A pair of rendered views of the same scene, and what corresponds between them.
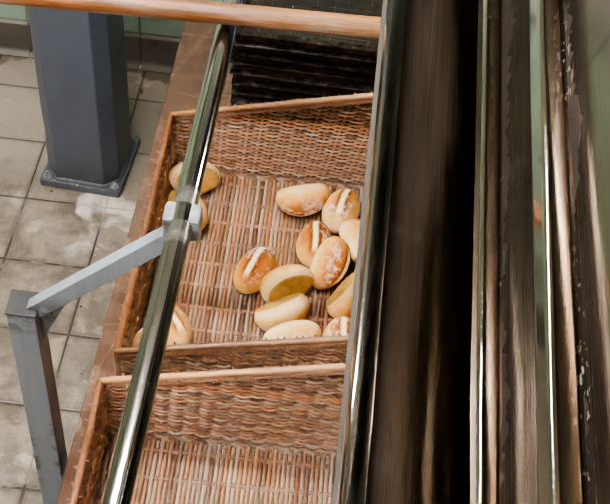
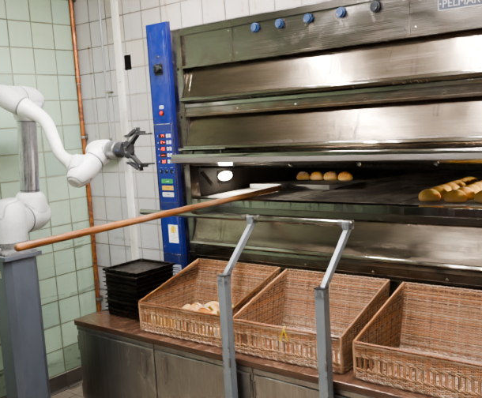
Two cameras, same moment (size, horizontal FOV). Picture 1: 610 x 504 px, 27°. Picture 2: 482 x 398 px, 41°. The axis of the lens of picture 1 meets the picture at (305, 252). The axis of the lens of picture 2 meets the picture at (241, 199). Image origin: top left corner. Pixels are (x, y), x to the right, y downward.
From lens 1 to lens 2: 260 cm
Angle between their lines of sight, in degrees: 61
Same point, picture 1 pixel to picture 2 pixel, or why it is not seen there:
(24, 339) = (227, 287)
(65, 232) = not seen: outside the picture
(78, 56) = (39, 361)
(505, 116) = (309, 141)
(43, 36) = (24, 358)
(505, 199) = (329, 140)
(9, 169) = not seen: outside the picture
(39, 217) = not seen: outside the picture
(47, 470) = (232, 366)
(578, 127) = (364, 79)
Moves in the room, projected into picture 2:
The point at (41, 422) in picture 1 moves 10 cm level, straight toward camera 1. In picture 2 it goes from (231, 335) to (254, 336)
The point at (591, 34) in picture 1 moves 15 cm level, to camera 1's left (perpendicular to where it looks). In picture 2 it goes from (350, 76) to (333, 75)
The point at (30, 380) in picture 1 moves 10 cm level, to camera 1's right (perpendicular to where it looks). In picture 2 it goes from (228, 310) to (242, 304)
